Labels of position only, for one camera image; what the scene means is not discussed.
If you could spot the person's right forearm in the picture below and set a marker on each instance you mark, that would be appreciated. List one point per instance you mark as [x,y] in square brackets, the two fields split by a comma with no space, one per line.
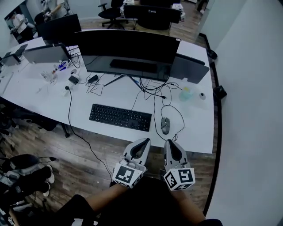
[192,207]

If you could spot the white power strip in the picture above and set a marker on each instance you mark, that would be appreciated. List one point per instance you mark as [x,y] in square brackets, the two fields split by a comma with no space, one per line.
[65,93]

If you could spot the small white round object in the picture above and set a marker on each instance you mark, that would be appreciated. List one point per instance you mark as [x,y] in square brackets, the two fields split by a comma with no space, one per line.
[202,96]

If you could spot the small white round socket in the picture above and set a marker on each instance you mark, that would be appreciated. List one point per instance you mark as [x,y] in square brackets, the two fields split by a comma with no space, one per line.
[73,71]

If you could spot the black charger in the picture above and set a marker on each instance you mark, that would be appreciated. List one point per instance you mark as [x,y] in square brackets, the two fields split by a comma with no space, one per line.
[73,79]

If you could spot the person's left forearm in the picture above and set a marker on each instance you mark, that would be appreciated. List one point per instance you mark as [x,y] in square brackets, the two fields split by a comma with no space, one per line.
[101,198]

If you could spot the small white fan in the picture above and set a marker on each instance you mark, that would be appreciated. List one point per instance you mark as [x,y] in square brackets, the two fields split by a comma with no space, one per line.
[46,75]

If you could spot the black chair under desk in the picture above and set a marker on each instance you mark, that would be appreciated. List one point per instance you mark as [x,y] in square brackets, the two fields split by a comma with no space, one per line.
[28,120]

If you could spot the black power adapter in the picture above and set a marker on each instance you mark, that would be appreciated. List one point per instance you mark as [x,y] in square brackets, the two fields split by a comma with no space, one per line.
[93,78]

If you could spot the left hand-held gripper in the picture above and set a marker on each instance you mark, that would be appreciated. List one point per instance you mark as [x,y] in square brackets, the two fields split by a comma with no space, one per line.
[127,174]

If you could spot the clear plastic container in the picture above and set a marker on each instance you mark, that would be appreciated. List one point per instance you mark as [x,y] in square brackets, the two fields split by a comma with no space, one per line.
[185,94]

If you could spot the black floor box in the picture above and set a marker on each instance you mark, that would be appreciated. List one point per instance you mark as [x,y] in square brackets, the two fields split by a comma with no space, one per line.
[213,54]
[220,92]

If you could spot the black keyboard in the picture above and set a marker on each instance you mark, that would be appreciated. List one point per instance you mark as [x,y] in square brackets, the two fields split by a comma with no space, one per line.
[119,117]

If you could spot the curved black monitor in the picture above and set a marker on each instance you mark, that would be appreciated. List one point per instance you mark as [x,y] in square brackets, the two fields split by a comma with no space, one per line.
[132,42]

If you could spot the blue and white packet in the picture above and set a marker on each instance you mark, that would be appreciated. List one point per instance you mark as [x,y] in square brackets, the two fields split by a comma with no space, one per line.
[63,66]

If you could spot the grey mouse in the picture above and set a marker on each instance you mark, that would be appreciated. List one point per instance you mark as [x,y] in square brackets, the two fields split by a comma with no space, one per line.
[165,125]

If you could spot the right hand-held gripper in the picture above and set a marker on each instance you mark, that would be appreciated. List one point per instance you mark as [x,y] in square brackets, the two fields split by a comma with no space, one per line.
[180,176]

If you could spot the black monitor stand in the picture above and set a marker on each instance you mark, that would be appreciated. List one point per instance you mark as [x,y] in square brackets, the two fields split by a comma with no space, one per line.
[112,81]

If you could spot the black baseboard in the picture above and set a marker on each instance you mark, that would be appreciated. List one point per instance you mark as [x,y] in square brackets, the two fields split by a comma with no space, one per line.
[219,132]

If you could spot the person's black clothing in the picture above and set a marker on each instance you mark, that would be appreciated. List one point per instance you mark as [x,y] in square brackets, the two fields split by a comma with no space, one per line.
[143,205]

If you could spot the grey desk partition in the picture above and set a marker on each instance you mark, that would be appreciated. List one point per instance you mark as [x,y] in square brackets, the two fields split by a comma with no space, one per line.
[190,70]
[44,54]

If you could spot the black office chair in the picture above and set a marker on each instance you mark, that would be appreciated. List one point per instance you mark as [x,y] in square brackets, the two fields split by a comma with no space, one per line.
[111,13]

